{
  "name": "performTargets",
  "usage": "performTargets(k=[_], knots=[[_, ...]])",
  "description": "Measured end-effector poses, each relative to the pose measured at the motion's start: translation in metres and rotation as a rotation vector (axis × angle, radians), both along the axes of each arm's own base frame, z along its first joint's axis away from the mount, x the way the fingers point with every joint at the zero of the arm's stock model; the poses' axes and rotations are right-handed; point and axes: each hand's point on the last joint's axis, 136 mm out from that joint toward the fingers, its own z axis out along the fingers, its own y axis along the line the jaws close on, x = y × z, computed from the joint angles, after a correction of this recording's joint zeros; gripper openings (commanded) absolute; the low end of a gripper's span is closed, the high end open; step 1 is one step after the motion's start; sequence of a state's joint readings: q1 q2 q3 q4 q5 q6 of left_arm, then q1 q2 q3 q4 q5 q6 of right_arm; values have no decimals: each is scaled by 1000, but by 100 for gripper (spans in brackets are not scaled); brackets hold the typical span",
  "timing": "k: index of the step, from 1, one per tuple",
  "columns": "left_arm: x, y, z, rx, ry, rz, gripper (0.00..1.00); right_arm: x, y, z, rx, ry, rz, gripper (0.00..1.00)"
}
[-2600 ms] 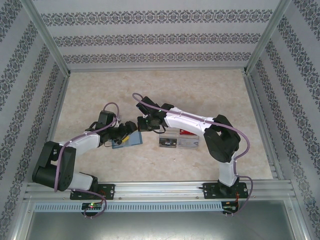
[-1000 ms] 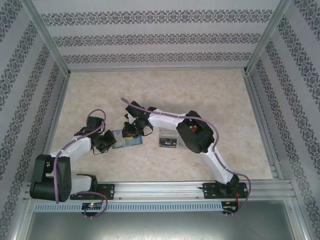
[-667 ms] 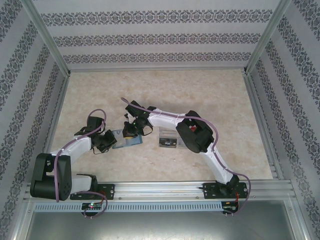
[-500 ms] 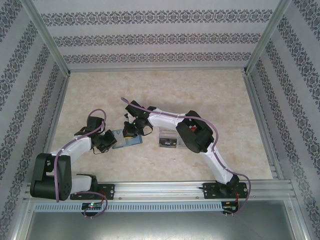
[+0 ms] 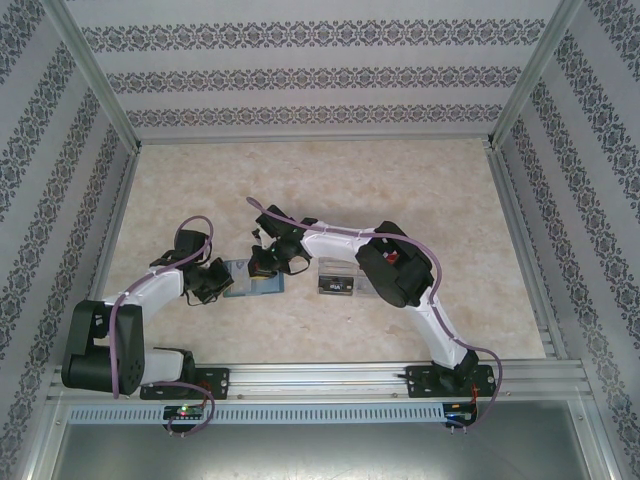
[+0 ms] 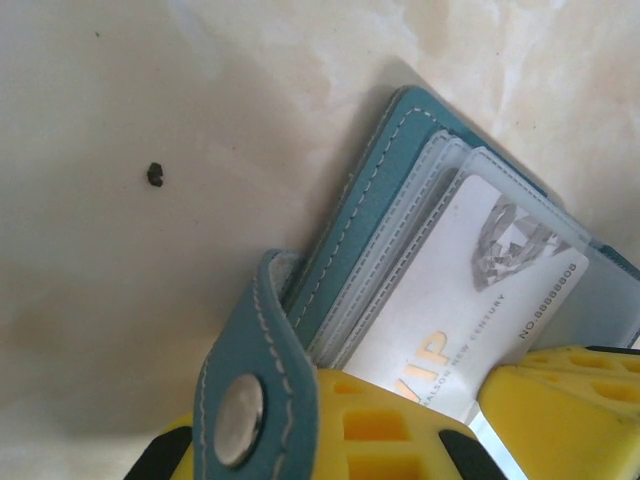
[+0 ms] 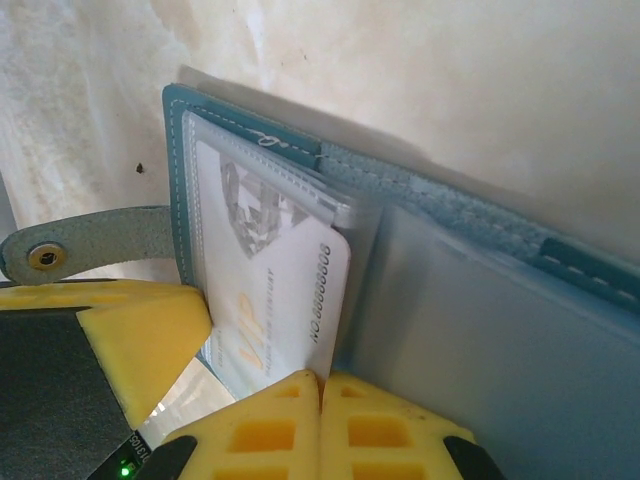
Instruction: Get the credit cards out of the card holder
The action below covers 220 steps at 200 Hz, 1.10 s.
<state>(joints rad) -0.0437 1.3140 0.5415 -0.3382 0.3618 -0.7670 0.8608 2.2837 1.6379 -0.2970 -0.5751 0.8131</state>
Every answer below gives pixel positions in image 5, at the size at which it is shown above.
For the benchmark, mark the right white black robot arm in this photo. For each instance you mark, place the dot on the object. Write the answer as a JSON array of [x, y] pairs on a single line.
[[335, 245]]

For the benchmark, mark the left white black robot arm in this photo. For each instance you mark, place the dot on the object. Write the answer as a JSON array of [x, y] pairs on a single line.
[[150, 292]]

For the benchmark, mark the pale printed card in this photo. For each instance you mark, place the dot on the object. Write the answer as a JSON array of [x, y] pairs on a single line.
[[240, 282]]

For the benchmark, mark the black card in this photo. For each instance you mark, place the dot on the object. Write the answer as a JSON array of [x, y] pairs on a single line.
[[336, 286]]

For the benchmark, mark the clear plastic box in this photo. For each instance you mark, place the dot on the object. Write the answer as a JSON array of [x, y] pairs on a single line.
[[361, 285]]

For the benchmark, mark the left small circuit board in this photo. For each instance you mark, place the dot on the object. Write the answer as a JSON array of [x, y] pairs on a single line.
[[184, 412]]

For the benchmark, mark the small circuit board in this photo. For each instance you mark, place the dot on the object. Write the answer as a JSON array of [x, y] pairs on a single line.
[[184, 412], [460, 411]]

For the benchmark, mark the grey metal sheet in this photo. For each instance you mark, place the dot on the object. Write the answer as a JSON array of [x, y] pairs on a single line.
[[320, 452]]

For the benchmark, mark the right small circuit board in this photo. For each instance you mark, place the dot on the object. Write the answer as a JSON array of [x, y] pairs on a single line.
[[460, 411]]

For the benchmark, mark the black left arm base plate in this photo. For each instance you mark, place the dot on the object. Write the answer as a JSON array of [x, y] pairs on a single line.
[[212, 382]]

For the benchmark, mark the aluminium frame side rail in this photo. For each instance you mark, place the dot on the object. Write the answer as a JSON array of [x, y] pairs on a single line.
[[530, 260], [95, 270]]

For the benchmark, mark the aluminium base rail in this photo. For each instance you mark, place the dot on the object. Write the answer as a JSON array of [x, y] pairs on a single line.
[[320, 377]]

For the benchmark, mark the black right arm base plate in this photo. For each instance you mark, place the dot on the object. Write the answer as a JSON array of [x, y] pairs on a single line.
[[425, 382]]

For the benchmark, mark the aluminium frame post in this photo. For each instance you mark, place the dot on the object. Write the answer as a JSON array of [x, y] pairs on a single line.
[[537, 70], [95, 75]]

